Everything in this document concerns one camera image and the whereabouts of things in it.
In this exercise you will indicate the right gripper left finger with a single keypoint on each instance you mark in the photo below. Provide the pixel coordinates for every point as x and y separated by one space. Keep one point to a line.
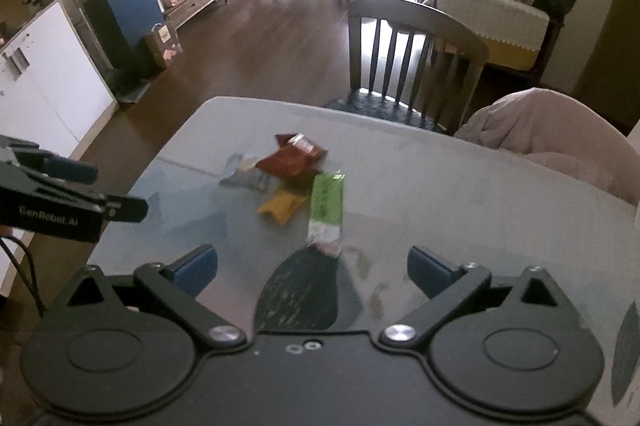
171 290

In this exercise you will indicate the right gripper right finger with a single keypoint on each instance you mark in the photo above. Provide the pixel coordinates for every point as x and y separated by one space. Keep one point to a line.
452 292

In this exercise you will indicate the light blue pastry packet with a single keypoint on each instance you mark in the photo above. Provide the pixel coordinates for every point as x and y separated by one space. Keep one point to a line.
241 171

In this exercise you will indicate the yellow snack packet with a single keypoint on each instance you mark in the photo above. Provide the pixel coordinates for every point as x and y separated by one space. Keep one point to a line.
283 205

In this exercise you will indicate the green snack bar pack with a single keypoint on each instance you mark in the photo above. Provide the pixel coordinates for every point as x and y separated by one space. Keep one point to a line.
325 225

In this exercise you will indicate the dark red foil snack bag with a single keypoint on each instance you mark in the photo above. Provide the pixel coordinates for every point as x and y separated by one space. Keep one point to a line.
296 155

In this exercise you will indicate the white side cabinet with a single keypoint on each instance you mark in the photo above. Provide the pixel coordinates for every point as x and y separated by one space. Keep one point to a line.
51 91

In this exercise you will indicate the pink cloth covered chair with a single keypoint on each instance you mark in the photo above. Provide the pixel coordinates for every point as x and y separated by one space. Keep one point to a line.
558 132

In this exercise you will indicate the brown paper bag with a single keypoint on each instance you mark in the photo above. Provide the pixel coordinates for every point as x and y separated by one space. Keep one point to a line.
163 44

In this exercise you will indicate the blue black water dispenser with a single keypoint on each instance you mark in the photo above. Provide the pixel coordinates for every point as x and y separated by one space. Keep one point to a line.
121 27

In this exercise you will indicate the dark wooden dining chair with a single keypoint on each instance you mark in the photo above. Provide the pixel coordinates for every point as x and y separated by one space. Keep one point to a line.
410 64

